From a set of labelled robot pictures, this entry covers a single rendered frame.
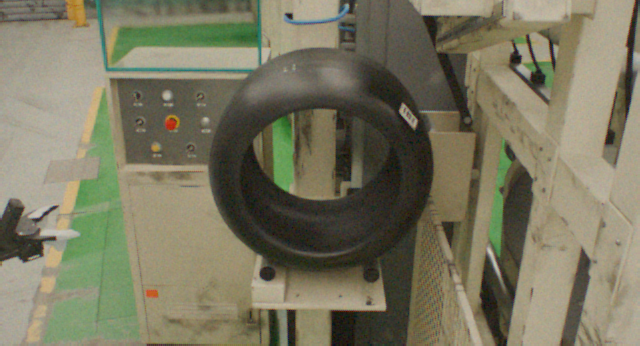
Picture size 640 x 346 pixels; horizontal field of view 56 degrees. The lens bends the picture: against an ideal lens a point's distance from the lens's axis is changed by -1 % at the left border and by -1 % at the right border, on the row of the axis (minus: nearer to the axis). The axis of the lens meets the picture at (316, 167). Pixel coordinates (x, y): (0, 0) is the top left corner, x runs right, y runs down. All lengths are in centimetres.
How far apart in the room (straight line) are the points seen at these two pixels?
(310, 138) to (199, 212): 66
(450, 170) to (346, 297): 49
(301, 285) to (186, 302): 90
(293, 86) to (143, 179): 105
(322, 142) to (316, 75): 48
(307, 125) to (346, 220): 31
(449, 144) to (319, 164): 40
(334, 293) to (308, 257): 20
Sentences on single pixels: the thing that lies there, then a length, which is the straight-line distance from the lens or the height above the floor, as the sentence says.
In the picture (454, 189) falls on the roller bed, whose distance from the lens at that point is 190.
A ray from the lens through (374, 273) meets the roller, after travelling 165.
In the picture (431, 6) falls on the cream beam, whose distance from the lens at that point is 114.
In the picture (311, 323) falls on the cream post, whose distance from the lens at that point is 223.
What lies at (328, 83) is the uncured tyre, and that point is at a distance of 141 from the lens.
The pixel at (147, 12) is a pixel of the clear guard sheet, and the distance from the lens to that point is 216.
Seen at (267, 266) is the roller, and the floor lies 92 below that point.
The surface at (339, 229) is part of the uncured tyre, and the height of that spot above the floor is 92.
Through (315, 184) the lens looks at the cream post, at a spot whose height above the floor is 99.
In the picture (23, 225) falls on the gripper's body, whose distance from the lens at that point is 169.
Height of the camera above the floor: 184
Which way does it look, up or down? 24 degrees down
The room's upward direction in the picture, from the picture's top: straight up
